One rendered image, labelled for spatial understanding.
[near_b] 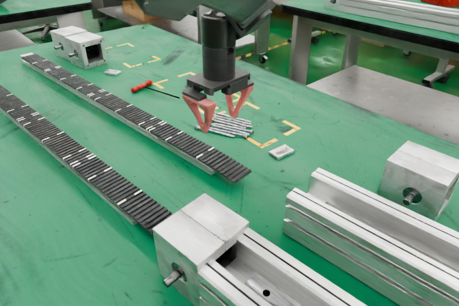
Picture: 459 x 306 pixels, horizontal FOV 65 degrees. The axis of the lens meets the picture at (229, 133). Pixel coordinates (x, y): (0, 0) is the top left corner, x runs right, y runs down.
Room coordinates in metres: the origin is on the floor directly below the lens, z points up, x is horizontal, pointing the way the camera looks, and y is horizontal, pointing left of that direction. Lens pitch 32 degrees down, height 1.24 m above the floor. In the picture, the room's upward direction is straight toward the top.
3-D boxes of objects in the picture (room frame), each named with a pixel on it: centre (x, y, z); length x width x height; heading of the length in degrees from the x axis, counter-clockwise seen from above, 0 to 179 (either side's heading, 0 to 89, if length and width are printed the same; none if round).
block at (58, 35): (1.31, 0.60, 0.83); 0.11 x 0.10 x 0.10; 141
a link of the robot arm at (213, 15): (0.60, 0.01, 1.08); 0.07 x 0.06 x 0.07; 148
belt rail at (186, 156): (0.92, 0.38, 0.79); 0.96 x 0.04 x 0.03; 47
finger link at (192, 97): (0.57, 0.04, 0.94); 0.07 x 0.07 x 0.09; 47
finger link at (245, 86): (0.61, 0.00, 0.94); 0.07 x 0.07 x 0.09; 47
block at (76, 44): (1.23, 0.51, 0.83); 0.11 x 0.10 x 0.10; 139
